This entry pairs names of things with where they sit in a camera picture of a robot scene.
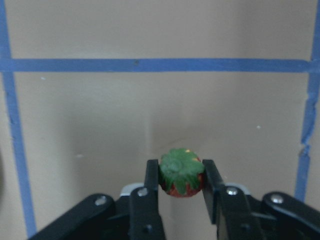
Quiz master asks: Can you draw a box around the red strawberry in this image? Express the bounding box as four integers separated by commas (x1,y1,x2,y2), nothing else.
159,148,205,198

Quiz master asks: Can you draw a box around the light green round plate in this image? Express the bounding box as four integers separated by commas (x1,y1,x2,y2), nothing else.
0,152,5,202

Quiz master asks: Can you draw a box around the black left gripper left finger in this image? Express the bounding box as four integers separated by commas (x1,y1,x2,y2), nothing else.
31,159,166,240

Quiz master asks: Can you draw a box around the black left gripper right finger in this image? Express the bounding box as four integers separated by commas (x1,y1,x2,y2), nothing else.
202,159,320,240

